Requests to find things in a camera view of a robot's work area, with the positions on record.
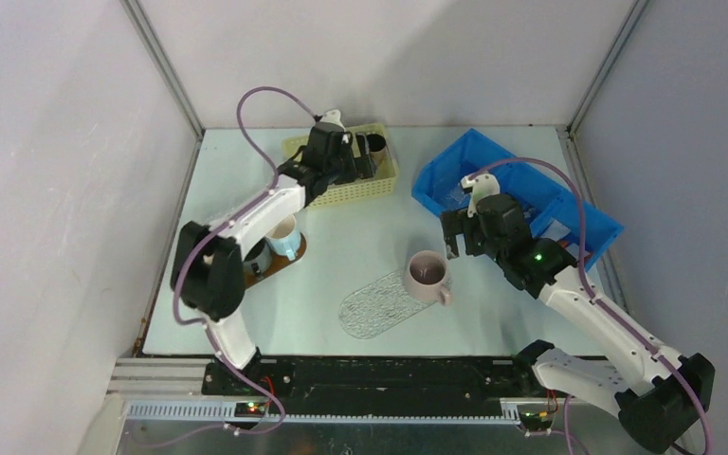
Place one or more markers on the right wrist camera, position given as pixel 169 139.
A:
pixel 478 187

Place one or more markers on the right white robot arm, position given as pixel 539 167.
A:
pixel 656 393

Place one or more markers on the blue plastic divided bin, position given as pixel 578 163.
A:
pixel 549 207

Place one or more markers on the pink mug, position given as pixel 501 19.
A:
pixel 426 278

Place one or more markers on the brown wooden oval tray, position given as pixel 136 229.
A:
pixel 278 264

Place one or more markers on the clear textured oval tray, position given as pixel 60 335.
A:
pixel 379 306

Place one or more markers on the brown mug black inside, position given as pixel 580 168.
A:
pixel 377 147

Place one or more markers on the yellow perforated plastic basket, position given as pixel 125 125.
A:
pixel 383 183

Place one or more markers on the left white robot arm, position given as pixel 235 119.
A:
pixel 208 274

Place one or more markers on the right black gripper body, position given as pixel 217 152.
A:
pixel 476 244

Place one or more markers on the light blue mug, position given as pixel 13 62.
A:
pixel 285 239

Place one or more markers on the dark grey mug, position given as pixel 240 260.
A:
pixel 258 260

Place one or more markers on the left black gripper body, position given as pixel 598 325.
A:
pixel 342 168

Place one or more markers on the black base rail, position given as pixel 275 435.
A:
pixel 380 386

